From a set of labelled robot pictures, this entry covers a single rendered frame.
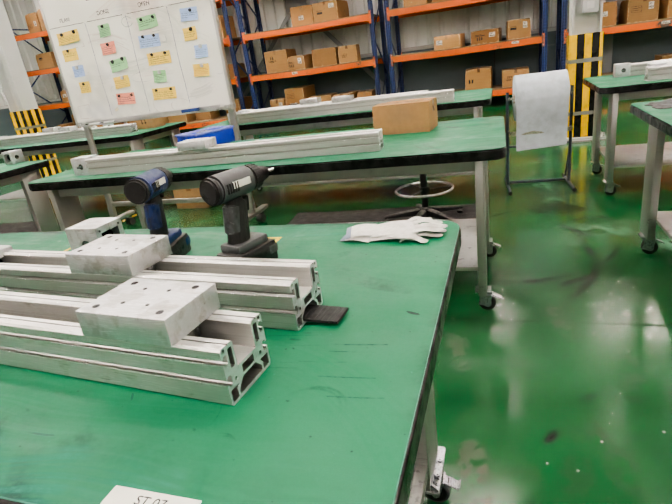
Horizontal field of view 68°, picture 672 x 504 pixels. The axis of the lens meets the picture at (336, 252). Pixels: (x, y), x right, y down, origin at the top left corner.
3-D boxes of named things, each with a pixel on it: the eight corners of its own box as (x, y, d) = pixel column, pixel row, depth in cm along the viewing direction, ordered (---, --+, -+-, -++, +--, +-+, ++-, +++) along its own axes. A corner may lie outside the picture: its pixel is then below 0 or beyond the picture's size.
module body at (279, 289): (-15, 300, 113) (-29, 266, 109) (25, 281, 121) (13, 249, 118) (298, 331, 80) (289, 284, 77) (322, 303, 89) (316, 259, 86)
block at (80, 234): (68, 267, 127) (56, 232, 123) (101, 250, 137) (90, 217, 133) (98, 267, 123) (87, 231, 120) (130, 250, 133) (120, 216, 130)
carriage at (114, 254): (75, 285, 97) (64, 253, 95) (117, 263, 106) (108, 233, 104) (137, 290, 91) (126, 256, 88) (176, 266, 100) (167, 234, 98)
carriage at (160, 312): (89, 352, 71) (74, 310, 69) (143, 315, 80) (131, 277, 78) (177, 365, 65) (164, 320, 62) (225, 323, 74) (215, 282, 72)
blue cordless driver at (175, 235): (142, 272, 116) (115, 181, 108) (175, 242, 134) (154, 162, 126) (173, 269, 115) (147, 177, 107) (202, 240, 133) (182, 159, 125)
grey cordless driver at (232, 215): (215, 277, 107) (191, 178, 99) (274, 244, 122) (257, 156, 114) (240, 281, 103) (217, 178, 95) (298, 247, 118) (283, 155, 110)
